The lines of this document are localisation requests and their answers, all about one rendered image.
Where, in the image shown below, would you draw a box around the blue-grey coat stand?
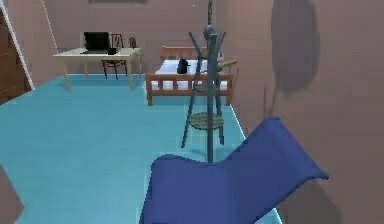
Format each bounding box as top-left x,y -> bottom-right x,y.
180,0 -> 238,164

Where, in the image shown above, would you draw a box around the brown wooden bed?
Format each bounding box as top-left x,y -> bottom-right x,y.
145,45 -> 234,107

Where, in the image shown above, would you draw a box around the black bag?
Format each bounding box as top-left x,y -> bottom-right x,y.
176,58 -> 191,75

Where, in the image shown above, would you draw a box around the blue lounge chair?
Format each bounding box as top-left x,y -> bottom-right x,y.
139,116 -> 330,224

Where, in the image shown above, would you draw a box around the dark wooden chair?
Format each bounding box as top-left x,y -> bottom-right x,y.
101,33 -> 129,80

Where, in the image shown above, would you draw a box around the cream wooden table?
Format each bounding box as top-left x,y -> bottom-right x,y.
53,47 -> 143,92

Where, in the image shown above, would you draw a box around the black laptop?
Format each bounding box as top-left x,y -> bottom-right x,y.
80,31 -> 112,55

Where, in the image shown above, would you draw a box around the brown wooden door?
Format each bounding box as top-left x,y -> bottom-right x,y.
0,6 -> 36,105

